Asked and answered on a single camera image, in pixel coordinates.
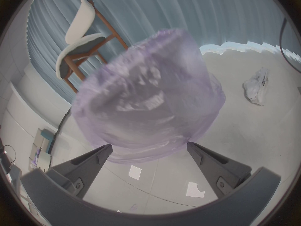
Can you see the purple plastic bag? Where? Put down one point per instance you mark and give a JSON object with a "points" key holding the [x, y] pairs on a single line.
{"points": [[145, 138]]}

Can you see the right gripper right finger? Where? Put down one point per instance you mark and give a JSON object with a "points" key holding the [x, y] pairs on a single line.
{"points": [[221, 173]]}

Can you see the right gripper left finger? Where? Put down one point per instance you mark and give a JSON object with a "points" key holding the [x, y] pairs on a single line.
{"points": [[77, 173]]}

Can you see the white box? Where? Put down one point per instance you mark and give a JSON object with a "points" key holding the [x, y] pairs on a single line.
{"points": [[44, 159]]}

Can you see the white cushioned wooden chair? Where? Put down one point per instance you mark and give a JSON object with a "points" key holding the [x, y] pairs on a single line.
{"points": [[81, 25]]}

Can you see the pale blue curtain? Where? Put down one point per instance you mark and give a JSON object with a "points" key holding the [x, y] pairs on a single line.
{"points": [[188, 8]]}

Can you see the clear plastic wrapper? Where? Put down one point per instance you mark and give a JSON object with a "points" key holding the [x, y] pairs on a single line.
{"points": [[256, 88]]}

